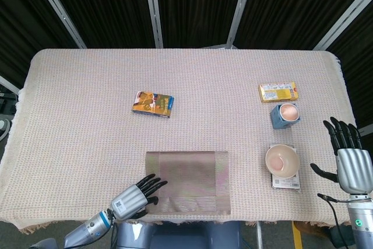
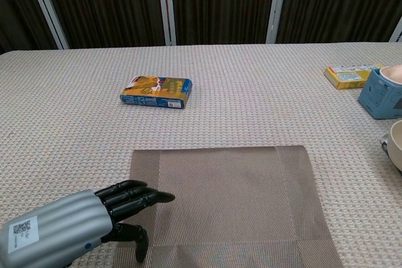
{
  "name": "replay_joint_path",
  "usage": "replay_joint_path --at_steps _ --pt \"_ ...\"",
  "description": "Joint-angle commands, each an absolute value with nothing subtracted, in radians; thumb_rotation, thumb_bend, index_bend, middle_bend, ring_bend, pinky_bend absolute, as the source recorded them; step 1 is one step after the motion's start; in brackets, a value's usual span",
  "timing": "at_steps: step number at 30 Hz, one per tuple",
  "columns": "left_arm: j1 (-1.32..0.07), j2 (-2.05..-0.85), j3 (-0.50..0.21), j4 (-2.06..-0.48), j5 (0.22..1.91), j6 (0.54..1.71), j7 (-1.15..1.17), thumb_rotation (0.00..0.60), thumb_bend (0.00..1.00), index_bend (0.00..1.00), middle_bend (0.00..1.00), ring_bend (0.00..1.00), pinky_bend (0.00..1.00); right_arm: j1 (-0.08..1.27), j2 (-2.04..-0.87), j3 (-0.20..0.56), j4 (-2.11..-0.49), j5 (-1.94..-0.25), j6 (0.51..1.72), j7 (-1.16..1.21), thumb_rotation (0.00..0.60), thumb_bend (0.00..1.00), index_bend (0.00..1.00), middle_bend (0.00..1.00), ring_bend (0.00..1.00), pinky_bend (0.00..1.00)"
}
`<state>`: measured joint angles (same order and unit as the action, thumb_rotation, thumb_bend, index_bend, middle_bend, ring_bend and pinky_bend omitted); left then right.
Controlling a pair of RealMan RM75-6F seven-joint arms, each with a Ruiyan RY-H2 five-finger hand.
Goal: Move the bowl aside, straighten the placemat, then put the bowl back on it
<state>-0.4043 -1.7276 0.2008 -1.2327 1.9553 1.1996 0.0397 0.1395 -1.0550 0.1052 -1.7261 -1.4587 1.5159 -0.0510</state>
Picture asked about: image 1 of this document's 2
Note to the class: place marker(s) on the blue orange snack box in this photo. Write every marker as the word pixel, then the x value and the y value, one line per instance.
pixel 153 104

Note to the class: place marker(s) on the grey blue robot torso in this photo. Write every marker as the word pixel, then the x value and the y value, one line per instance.
pixel 175 237

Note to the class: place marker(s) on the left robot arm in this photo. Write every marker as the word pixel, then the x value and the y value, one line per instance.
pixel 90 228

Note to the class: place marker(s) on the dark pleated curtain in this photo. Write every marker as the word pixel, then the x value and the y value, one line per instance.
pixel 116 4

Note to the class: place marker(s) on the brown woven placemat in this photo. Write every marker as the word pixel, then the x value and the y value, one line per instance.
pixel 189 179

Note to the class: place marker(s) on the black white flat package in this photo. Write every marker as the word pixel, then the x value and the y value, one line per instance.
pixel 287 185

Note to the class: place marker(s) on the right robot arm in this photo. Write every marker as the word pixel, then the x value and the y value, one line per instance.
pixel 361 222

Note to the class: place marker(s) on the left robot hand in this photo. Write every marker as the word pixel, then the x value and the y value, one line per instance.
pixel 131 199

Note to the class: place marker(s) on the yellow flat box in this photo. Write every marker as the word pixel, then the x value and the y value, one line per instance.
pixel 278 93

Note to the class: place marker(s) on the light brown bowl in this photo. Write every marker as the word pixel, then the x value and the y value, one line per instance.
pixel 288 158

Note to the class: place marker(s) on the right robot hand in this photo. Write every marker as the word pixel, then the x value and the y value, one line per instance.
pixel 354 170

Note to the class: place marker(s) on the white metal frame post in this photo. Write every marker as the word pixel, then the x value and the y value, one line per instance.
pixel 344 18
pixel 8 83
pixel 154 13
pixel 241 7
pixel 59 10

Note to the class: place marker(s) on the blue square cup pink inside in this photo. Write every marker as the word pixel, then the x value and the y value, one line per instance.
pixel 277 119

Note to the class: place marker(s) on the beige woven tablecloth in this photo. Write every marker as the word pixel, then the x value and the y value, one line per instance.
pixel 73 144

